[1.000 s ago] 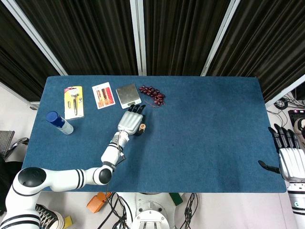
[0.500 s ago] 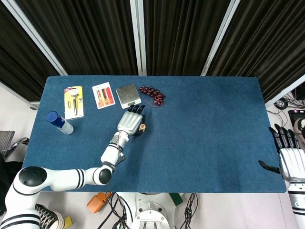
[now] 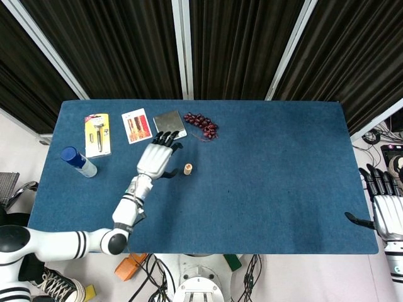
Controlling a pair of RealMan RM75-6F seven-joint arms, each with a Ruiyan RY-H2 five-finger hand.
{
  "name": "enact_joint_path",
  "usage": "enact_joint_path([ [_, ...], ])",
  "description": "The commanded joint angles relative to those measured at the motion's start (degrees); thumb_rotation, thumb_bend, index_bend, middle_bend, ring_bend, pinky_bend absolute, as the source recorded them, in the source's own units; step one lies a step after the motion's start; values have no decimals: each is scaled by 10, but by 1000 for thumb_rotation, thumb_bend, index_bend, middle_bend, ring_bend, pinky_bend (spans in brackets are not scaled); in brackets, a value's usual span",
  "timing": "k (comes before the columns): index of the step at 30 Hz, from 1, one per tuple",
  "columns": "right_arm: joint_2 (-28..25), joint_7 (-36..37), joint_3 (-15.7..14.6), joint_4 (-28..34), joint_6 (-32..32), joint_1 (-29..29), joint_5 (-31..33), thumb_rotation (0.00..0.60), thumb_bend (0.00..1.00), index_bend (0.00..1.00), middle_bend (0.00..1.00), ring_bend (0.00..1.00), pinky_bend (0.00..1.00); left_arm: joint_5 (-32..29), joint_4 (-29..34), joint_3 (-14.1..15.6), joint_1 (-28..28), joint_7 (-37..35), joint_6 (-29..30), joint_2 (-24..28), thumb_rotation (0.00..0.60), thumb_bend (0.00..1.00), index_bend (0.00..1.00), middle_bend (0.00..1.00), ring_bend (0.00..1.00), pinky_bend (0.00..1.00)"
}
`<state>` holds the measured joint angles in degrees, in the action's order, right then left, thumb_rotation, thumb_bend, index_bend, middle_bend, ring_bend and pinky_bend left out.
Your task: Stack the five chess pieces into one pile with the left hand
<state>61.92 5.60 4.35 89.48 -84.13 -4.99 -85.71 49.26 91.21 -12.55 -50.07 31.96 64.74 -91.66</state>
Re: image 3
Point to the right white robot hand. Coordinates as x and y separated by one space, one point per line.
388 217

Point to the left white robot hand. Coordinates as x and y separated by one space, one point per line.
154 160

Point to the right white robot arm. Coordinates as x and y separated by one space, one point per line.
395 264

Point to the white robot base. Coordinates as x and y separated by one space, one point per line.
198 277

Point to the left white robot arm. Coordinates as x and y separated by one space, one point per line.
126 214

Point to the white red card package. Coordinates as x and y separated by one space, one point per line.
137 126

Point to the silver digital kitchen scale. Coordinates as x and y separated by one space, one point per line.
168 121

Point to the dark red grape bunch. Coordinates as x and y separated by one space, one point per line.
201 121

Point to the yellow razor blister pack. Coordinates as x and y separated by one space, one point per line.
97 135

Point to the black electronic box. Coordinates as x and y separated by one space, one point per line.
388 151

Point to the blue white spray can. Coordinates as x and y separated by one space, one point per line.
78 162

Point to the orange floor device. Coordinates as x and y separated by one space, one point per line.
126 270

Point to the blue felt table cloth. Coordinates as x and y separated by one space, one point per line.
267 188

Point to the dark pleated curtain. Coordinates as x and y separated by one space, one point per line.
19 78
239 47
352 47
110 47

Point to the green floor block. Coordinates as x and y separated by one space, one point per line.
234 261

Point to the yellow block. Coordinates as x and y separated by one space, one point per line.
89 292

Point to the grey mesh chair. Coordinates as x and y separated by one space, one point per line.
7 185

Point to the black white laced sneaker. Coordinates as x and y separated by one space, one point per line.
60 286

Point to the white frame post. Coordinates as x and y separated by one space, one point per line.
374 122
292 47
182 47
19 124
45 47

